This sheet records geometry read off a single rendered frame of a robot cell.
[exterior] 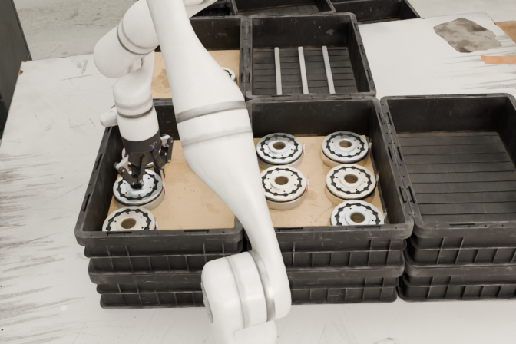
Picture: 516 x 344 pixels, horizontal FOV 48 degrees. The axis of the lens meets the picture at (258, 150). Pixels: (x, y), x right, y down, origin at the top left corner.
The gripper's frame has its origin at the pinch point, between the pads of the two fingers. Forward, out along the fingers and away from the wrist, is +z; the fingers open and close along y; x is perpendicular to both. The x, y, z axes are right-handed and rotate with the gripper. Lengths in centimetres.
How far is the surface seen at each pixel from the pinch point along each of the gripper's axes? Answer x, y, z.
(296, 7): 77, 133, 37
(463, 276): -58, 29, 7
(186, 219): -12.4, -0.7, 2.3
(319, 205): -29.3, 20.7, 2.3
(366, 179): -33.5, 30.6, -0.9
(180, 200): -7.3, 2.0, 2.3
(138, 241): -16.9, -14.3, -6.4
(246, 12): 90, 115, 37
